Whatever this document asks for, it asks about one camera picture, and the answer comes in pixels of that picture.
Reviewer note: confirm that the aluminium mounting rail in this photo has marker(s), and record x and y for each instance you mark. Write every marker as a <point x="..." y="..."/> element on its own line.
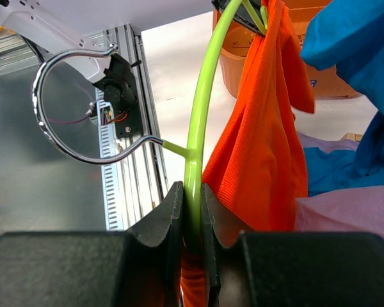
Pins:
<point x="41" y="189"/>

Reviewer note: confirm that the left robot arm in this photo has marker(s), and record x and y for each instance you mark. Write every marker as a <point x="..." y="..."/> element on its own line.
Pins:
<point x="112" y="75"/>

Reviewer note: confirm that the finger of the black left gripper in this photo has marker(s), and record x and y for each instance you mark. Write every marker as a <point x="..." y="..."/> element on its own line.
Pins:
<point x="243" y="12"/>

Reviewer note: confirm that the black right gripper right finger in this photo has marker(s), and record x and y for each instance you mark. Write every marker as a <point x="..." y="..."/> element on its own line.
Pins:
<point x="248" y="268"/>

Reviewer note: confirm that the lilac t shirt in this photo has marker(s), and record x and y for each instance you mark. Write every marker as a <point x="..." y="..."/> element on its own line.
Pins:
<point x="354" y="210"/>

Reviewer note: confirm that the lime green hanger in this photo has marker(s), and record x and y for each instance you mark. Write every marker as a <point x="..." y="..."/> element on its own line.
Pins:
<point x="193" y="152"/>

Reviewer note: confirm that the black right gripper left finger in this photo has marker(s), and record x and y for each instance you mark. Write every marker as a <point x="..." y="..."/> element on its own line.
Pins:
<point x="136" y="267"/>

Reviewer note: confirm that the orange t shirt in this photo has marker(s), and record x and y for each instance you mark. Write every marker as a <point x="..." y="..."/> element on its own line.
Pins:
<point x="257" y="168"/>

